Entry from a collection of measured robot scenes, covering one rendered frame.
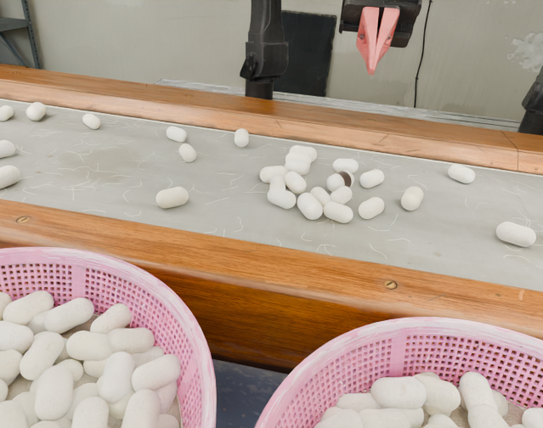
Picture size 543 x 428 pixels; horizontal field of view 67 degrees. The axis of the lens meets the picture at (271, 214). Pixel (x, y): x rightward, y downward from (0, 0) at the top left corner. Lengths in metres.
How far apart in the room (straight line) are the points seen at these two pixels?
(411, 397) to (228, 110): 0.49
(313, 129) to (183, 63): 2.10
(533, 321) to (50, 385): 0.32
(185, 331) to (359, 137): 0.44
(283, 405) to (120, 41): 2.67
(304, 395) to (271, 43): 0.73
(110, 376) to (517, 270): 0.36
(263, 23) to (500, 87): 2.02
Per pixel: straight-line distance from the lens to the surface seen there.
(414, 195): 0.47
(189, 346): 0.27
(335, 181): 0.47
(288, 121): 0.64
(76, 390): 0.30
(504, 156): 0.68
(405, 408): 0.29
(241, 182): 0.49
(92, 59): 2.93
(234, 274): 0.31
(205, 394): 0.24
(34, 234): 0.38
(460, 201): 0.54
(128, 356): 0.29
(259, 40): 0.88
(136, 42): 2.77
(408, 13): 0.64
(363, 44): 0.63
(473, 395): 0.31
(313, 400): 0.27
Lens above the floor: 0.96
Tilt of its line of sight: 32 degrees down
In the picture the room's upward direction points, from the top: 5 degrees clockwise
